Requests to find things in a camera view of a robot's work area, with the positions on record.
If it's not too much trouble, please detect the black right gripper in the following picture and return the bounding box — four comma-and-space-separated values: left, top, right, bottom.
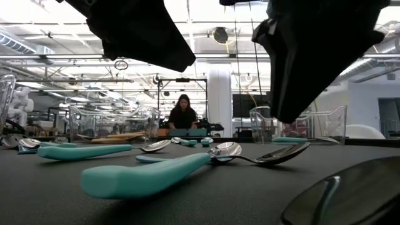
252, 0, 391, 124

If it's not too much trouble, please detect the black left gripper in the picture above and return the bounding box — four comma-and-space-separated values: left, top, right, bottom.
56, 0, 196, 73

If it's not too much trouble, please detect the black monitor screen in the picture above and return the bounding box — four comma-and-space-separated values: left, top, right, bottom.
232, 93, 271, 119

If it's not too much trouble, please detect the ceiling light bar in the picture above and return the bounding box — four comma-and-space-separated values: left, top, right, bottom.
0, 53, 400, 60

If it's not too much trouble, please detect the white building pillar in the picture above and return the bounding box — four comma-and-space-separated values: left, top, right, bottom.
207, 62, 233, 138

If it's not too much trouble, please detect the red cart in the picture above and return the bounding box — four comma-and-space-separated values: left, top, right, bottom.
282, 121, 310, 138

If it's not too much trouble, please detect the person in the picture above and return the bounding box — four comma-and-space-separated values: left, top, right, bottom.
167, 93, 198, 130

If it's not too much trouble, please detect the clear plastic bin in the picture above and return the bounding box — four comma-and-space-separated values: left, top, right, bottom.
0, 73, 17, 138
249, 105, 348, 144
68, 105, 161, 144

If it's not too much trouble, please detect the teal storage box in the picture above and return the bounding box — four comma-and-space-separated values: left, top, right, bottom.
187, 128, 208, 138
169, 128, 188, 138

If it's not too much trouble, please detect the dark blue door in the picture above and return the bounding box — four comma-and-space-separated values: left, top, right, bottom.
377, 98, 400, 138

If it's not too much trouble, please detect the white robot figure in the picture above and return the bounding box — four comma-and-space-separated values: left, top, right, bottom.
7, 86, 34, 126

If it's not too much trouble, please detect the dark table mat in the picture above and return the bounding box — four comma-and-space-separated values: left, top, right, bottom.
0, 142, 400, 225

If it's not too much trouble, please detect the black metal stand frame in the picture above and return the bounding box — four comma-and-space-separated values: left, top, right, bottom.
157, 77, 209, 119

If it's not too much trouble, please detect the black ceiling cord reel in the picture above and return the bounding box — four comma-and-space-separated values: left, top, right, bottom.
212, 26, 229, 44

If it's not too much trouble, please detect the silver ceiling air duct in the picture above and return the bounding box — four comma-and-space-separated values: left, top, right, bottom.
331, 46, 400, 85
0, 31, 56, 56

